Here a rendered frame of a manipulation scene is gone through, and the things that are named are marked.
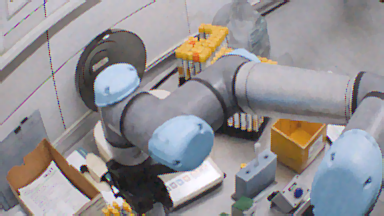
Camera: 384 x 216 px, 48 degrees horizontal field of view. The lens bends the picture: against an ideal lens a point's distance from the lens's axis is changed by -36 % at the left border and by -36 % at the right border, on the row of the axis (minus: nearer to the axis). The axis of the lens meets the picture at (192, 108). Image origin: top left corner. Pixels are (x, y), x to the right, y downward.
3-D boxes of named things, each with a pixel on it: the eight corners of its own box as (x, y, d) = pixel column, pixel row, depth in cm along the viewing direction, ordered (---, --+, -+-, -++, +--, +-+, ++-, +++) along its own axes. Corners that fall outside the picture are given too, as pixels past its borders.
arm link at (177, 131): (232, 97, 84) (171, 67, 90) (170, 146, 78) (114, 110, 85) (235, 142, 89) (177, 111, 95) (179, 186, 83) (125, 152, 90)
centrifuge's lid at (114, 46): (73, 54, 133) (64, 48, 139) (93, 136, 147) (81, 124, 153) (141, 14, 142) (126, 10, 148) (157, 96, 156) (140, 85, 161)
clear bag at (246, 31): (252, 74, 172) (244, 22, 160) (195, 60, 179) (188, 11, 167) (276, 33, 188) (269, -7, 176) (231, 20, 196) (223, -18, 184)
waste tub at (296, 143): (300, 175, 138) (303, 149, 132) (268, 156, 146) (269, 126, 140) (326, 146, 144) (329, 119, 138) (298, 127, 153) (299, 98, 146)
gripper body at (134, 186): (114, 199, 105) (97, 156, 98) (142, 179, 110) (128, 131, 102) (142, 218, 101) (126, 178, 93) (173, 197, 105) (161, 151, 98)
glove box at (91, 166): (120, 226, 131) (109, 204, 125) (67, 180, 145) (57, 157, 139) (151, 205, 137) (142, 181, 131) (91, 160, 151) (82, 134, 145)
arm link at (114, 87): (112, 101, 83) (83, 81, 88) (127, 158, 91) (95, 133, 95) (152, 70, 88) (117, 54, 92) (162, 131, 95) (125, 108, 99)
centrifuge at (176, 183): (158, 219, 133) (147, 190, 125) (94, 156, 152) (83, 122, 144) (239, 175, 143) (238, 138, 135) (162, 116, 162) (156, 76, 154)
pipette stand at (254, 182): (249, 208, 133) (251, 183, 126) (230, 197, 137) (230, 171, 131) (278, 185, 137) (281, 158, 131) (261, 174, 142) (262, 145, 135)
